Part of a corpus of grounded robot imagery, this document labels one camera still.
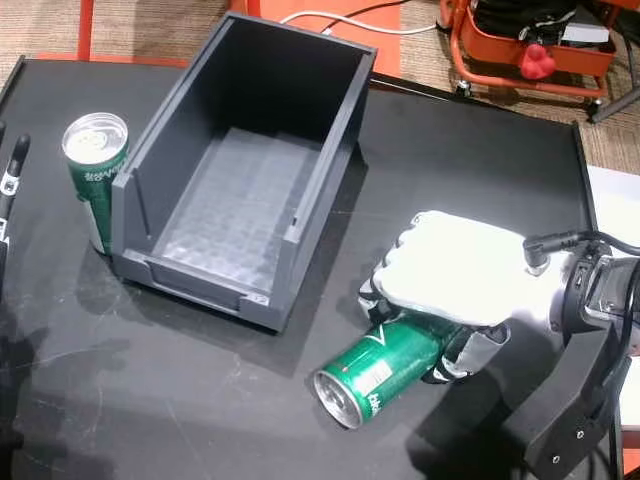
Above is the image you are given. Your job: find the red rubber toy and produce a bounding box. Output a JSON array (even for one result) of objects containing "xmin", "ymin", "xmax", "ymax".
[{"xmin": 519, "ymin": 43, "xmax": 556, "ymax": 79}]

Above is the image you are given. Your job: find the grey plastic storage box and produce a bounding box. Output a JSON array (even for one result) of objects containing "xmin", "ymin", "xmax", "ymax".
[{"xmin": 110, "ymin": 12, "xmax": 376, "ymax": 334}]

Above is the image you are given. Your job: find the grey flat box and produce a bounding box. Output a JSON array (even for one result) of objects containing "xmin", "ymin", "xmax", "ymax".
[{"xmin": 559, "ymin": 22, "xmax": 611, "ymax": 47}]

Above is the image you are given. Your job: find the green soda can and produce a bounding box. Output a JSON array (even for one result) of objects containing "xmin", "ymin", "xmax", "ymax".
[
  {"xmin": 313, "ymin": 319, "xmax": 466, "ymax": 430},
  {"xmin": 61, "ymin": 112, "xmax": 131, "ymax": 256}
]

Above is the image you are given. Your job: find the grey metal leg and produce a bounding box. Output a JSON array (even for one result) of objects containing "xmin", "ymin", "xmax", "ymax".
[{"xmin": 589, "ymin": 87, "xmax": 640, "ymax": 124}]

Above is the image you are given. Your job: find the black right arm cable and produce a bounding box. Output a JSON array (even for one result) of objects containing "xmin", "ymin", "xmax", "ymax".
[{"xmin": 522, "ymin": 229, "xmax": 640, "ymax": 351}]

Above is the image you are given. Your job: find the white floor cable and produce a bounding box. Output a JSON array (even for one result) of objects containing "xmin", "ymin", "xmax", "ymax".
[{"xmin": 279, "ymin": 10, "xmax": 436, "ymax": 36}]

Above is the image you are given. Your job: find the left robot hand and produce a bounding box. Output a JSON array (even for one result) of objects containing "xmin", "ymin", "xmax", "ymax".
[{"xmin": 0, "ymin": 119, "xmax": 32, "ymax": 301}]

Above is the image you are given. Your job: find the orange utility cart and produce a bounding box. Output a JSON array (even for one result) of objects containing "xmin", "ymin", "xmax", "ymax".
[{"xmin": 439, "ymin": 0, "xmax": 629, "ymax": 109}]

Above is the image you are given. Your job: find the orange metal frame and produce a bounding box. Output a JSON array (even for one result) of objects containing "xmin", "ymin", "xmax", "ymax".
[{"xmin": 37, "ymin": 0, "xmax": 189, "ymax": 69}]

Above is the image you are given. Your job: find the black floor cable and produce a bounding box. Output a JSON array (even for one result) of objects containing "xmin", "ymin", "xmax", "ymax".
[{"xmin": 344, "ymin": 0, "xmax": 409, "ymax": 21}]

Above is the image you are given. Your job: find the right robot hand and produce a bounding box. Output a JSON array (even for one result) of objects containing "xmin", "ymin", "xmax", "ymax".
[{"xmin": 357, "ymin": 209, "xmax": 576, "ymax": 386}]

